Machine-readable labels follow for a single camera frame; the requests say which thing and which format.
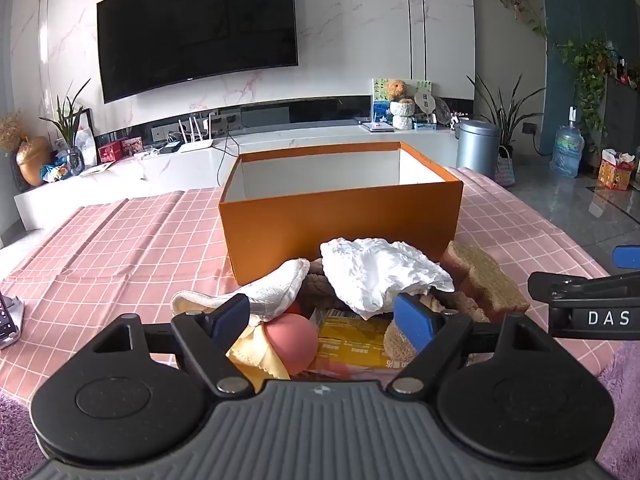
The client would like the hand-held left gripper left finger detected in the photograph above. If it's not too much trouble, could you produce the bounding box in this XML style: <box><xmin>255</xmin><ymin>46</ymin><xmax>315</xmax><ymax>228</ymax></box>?
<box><xmin>85</xmin><ymin>294</ymin><xmax>256</xmax><ymax>397</ymax></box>

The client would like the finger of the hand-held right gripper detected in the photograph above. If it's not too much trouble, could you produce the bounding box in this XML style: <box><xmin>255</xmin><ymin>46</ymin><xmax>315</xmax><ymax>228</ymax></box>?
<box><xmin>612</xmin><ymin>245</ymin><xmax>640</xmax><ymax>271</ymax></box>
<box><xmin>527</xmin><ymin>269</ymin><xmax>640</xmax><ymax>307</ymax></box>

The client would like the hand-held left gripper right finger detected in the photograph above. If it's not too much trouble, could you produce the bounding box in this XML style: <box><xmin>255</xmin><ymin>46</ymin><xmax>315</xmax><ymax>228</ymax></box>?
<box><xmin>382</xmin><ymin>292</ymin><xmax>551</xmax><ymax>396</ymax></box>

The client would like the brown bread slice sponge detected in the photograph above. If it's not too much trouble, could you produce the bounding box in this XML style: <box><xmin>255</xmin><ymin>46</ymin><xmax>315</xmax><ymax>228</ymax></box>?
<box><xmin>382</xmin><ymin>317</ymin><xmax>418</xmax><ymax>368</ymax></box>
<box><xmin>439</xmin><ymin>240</ymin><xmax>483</xmax><ymax>286</ymax></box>
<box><xmin>457</xmin><ymin>252</ymin><xmax>531</xmax><ymax>321</ymax></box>

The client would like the yellow cloth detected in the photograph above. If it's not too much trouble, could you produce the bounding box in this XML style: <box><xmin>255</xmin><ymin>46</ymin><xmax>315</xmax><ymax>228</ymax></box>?
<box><xmin>225</xmin><ymin>322</ymin><xmax>292</xmax><ymax>381</ymax></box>

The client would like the white terry towel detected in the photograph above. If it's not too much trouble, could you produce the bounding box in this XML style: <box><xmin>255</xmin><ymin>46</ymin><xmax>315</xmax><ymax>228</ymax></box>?
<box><xmin>170</xmin><ymin>257</ymin><xmax>312</xmax><ymax>322</ymax></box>

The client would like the white plastic bag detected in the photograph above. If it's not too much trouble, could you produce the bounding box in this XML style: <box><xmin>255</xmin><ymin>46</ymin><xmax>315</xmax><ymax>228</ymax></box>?
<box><xmin>320</xmin><ymin>237</ymin><xmax>456</xmax><ymax>321</ymax></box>

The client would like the yellow packet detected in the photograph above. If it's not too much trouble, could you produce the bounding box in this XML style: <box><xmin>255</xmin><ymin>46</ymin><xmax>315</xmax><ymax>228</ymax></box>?
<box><xmin>310</xmin><ymin>307</ymin><xmax>416</xmax><ymax>372</ymax></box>

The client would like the pink foam ball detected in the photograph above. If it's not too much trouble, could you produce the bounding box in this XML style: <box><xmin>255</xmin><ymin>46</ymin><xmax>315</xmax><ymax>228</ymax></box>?
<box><xmin>262</xmin><ymin>312</ymin><xmax>321</xmax><ymax>376</ymax></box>

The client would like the brown knitted cloth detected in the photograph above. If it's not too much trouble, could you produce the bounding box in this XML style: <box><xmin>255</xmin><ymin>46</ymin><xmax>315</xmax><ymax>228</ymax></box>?
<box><xmin>297</xmin><ymin>258</ymin><xmax>493</xmax><ymax>325</ymax></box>

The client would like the orange cardboard box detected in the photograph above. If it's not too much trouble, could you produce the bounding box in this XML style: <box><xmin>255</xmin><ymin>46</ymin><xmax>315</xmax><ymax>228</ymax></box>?
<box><xmin>218</xmin><ymin>141</ymin><xmax>465</xmax><ymax>287</ymax></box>

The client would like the red gift box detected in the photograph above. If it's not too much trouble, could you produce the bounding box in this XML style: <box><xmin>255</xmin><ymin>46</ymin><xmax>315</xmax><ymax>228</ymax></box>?
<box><xmin>598</xmin><ymin>149</ymin><xmax>636</xmax><ymax>191</ymax></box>

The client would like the purple rug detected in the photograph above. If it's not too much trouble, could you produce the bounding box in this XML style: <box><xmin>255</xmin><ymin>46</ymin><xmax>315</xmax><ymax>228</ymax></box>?
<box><xmin>0</xmin><ymin>345</ymin><xmax>640</xmax><ymax>480</ymax></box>

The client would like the pink checked tablecloth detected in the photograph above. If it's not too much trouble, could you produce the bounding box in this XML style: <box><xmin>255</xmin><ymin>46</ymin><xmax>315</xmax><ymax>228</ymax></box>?
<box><xmin>0</xmin><ymin>165</ymin><xmax>621</xmax><ymax>411</ymax></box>

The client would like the blue water bottle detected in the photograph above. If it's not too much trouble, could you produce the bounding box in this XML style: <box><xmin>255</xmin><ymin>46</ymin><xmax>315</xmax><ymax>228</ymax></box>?
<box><xmin>550</xmin><ymin>107</ymin><xmax>585</xmax><ymax>178</ymax></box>

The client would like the woven basket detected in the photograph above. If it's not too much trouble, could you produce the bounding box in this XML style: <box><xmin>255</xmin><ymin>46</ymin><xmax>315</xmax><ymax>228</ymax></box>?
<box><xmin>495</xmin><ymin>145</ymin><xmax>516</xmax><ymax>187</ymax></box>

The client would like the dark cabinet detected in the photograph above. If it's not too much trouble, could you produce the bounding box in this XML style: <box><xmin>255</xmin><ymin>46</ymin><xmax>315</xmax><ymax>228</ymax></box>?
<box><xmin>597</xmin><ymin>72</ymin><xmax>640</xmax><ymax>171</ymax></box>

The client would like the silver trash can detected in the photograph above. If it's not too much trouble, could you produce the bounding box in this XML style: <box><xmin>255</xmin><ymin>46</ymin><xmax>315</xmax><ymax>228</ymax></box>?
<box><xmin>456</xmin><ymin>119</ymin><xmax>502</xmax><ymax>180</ymax></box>

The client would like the white router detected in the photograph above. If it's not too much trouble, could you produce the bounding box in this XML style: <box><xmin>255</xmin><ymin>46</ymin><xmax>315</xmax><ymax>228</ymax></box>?
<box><xmin>177</xmin><ymin>115</ymin><xmax>216</xmax><ymax>154</ymax></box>

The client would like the long leaf potted plant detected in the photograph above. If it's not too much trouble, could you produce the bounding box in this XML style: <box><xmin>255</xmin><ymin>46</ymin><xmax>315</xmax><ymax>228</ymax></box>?
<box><xmin>467</xmin><ymin>74</ymin><xmax>548</xmax><ymax>161</ymax></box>

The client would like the white tv cabinet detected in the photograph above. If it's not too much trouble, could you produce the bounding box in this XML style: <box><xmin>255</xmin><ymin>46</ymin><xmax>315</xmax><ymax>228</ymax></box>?
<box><xmin>14</xmin><ymin>122</ymin><xmax>463</xmax><ymax>231</ymax></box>

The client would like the leafy plant on cabinet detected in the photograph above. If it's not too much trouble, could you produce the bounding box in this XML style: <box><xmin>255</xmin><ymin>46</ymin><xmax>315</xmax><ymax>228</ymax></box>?
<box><xmin>552</xmin><ymin>37</ymin><xmax>621</xmax><ymax>156</ymax></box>

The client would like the green and blue painting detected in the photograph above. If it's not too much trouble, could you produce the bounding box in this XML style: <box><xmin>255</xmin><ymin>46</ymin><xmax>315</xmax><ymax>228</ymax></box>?
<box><xmin>371</xmin><ymin>78</ymin><xmax>432</xmax><ymax>123</ymax></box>

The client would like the grey remote control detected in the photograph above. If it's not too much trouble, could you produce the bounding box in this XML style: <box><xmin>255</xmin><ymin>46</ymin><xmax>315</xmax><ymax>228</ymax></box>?
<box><xmin>0</xmin><ymin>294</ymin><xmax>25</xmax><ymax>350</ymax></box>

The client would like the gold round vase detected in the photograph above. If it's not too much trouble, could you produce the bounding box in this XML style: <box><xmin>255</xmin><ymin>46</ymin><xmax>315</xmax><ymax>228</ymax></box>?
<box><xmin>15</xmin><ymin>136</ymin><xmax>53</xmax><ymax>188</ymax></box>

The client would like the green plant in glass vase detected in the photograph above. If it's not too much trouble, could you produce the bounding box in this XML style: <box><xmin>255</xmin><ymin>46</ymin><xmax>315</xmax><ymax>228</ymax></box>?
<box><xmin>39</xmin><ymin>79</ymin><xmax>93</xmax><ymax>177</ymax></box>

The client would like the dried flower bunch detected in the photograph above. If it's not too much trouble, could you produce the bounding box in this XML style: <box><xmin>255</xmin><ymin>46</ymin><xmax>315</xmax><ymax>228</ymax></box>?
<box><xmin>0</xmin><ymin>112</ymin><xmax>28</xmax><ymax>151</ymax></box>

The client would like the black television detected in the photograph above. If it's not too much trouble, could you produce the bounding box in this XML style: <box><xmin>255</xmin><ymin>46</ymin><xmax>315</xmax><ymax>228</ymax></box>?
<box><xmin>96</xmin><ymin>0</ymin><xmax>300</xmax><ymax>105</ymax></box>

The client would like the black cable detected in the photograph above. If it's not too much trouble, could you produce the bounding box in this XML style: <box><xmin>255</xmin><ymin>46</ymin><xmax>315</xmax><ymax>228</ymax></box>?
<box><xmin>216</xmin><ymin>132</ymin><xmax>241</xmax><ymax>188</ymax></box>

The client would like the black picture frame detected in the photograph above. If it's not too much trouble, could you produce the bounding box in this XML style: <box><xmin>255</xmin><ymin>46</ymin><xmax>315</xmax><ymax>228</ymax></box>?
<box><xmin>70</xmin><ymin>108</ymin><xmax>97</xmax><ymax>168</ymax></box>

